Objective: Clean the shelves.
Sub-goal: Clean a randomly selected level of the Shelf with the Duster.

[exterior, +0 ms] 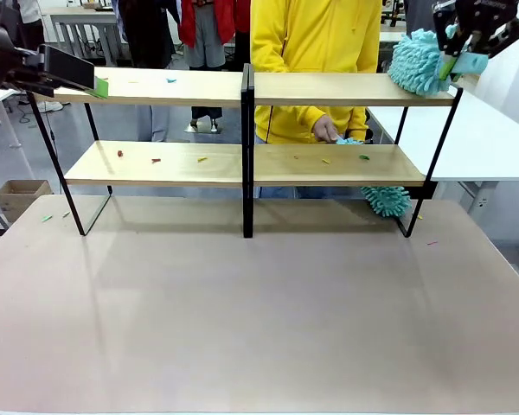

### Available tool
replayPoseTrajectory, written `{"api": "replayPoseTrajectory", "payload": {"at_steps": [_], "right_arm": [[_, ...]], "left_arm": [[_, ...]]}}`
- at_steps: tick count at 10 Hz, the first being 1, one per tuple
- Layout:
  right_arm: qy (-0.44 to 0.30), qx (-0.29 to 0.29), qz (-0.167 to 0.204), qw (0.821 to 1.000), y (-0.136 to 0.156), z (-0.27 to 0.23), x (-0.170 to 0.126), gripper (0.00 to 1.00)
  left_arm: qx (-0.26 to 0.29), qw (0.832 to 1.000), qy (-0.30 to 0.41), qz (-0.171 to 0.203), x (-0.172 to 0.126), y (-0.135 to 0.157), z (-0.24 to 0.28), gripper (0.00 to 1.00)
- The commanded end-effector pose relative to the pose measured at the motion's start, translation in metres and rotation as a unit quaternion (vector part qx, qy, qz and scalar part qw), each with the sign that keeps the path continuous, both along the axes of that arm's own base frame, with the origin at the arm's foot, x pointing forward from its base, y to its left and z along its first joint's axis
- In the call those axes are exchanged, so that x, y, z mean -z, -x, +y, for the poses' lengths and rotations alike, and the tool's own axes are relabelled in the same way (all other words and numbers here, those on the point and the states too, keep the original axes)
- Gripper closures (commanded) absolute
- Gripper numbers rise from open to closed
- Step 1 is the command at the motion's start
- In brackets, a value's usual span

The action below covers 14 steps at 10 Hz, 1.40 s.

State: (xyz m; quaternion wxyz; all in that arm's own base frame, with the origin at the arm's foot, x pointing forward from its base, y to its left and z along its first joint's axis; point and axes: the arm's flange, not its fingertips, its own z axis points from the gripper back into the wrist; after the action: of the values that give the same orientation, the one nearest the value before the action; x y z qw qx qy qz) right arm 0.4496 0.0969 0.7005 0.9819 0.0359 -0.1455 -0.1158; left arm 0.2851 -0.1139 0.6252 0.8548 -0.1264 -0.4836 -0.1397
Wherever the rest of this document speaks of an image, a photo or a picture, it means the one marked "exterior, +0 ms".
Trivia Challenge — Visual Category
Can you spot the large white side table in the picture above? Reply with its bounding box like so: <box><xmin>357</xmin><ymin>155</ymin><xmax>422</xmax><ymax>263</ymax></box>
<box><xmin>366</xmin><ymin>85</ymin><xmax>519</xmax><ymax>217</ymax></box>

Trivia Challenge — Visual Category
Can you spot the person in yellow hoodie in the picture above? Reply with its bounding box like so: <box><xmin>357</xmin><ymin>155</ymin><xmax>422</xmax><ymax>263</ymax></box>
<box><xmin>249</xmin><ymin>0</ymin><xmax>384</xmax><ymax>200</ymax></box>

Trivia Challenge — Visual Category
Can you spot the bystander in red jacket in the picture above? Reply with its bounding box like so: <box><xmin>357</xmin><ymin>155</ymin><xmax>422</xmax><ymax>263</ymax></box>
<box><xmin>177</xmin><ymin>0</ymin><xmax>237</xmax><ymax>120</ymax></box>

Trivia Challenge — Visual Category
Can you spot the person's right forearm yellow sleeve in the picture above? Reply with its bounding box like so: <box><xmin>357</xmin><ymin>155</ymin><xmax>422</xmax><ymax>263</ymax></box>
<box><xmin>254</xmin><ymin>105</ymin><xmax>330</xmax><ymax>144</ymax></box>

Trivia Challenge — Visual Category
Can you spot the wooden shelf unit black frame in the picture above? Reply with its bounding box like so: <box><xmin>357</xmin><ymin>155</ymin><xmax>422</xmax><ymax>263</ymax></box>
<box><xmin>25</xmin><ymin>64</ymin><xmax>249</xmax><ymax>239</ymax></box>
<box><xmin>247</xmin><ymin>64</ymin><xmax>465</xmax><ymax>239</ymax></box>

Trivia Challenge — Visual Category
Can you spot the cardboard box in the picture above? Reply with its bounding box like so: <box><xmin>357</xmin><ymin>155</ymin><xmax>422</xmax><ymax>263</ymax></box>
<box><xmin>0</xmin><ymin>179</ymin><xmax>54</xmax><ymax>224</ymax></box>

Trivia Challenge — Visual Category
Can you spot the person's left forearm yellow sleeve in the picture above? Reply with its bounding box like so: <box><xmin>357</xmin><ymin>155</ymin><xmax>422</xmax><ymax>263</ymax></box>
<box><xmin>348</xmin><ymin>105</ymin><xmax>369</xmax><ymax>142</ymax></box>

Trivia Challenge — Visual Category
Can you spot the teal chenille duster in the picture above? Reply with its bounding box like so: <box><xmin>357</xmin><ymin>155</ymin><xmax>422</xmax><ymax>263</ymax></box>
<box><xmin>335</xmin><ymin>136</ymin><xmax>413</xmax><ymax>220</ymax></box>
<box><xmin>388</xmin><ymin>28</ymin><xmax>490</xmax><ymax>99</ymax></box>

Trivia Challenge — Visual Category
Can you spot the person's right hand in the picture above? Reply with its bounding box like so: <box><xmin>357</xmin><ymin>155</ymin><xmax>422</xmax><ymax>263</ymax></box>
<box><xmin>313</xmin><ymin>115</ymin><xmax>341</xmax><ymax>144</ymax></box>

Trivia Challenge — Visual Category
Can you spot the bystander with orange trousers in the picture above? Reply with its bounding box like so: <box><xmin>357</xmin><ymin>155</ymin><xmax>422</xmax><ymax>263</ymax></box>
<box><xmin>404</xmin><ymin>0</ymin><xmax>438</xmax><ymax>40</ymax></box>

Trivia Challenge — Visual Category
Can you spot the bystander in dark clothes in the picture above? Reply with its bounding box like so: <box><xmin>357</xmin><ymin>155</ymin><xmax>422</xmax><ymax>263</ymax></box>
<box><xmin>112</xmin><ymin>0</ymin><xmax>176</xmax><ymax>142</ymax></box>

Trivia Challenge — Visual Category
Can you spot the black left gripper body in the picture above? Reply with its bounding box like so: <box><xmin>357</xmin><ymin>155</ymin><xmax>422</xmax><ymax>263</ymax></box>
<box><xmin>0</xmin><ymin>21</ymin><xmax>42</xmax><ymax>109</ymax></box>

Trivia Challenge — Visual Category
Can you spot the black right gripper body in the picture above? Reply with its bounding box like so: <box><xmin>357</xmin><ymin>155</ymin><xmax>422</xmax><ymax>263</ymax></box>
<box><xmin>456</xmin><ymin>0</ymin><xmax>519</xmax><ymax>22</ymax></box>

